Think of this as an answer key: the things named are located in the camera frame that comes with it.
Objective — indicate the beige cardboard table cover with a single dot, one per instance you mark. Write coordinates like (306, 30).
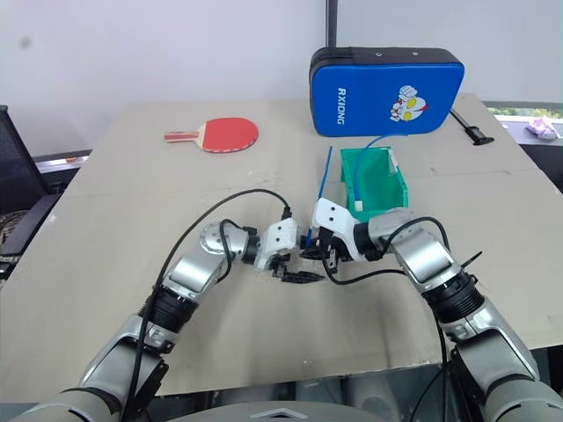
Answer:
(132, 198)

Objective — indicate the purple cloth bundle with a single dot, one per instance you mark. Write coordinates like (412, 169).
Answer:
(541, 127)

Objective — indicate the grey side desk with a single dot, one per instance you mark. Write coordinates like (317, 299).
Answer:
(57, 165)

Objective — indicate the white coupler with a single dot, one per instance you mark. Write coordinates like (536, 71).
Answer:
(358, 205)

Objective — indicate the black clamp tool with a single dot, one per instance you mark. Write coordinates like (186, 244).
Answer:
(473, 132)

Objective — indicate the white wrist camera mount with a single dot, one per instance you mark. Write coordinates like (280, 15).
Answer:
(334, 219)
(278, 239)

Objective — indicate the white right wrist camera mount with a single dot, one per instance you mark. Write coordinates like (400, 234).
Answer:
(334, 219)

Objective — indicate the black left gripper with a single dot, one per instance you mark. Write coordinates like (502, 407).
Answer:
(280, 266)

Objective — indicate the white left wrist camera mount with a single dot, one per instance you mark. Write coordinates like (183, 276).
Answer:
(278, 239)

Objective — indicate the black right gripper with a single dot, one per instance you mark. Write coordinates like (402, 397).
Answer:
(333, 251)

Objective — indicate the blue RXIONG kick pad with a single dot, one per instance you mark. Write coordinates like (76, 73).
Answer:
(374, 96)

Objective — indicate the green plastic bin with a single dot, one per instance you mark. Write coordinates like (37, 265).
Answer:
(378, 184)

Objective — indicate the black vertical pole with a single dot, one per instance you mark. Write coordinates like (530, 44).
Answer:
(332, 22)

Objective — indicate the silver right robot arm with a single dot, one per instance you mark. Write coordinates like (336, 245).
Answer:
(422, 250)

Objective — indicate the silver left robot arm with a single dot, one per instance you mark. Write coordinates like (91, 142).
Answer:
(189, 272)

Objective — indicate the grey robot torso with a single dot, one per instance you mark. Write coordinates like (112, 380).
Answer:
(281, 413)

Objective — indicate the black office chair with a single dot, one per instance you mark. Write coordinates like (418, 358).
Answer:
(17, 176)

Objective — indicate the red table tennis paddle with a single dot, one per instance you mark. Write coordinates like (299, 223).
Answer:
(228, 134)

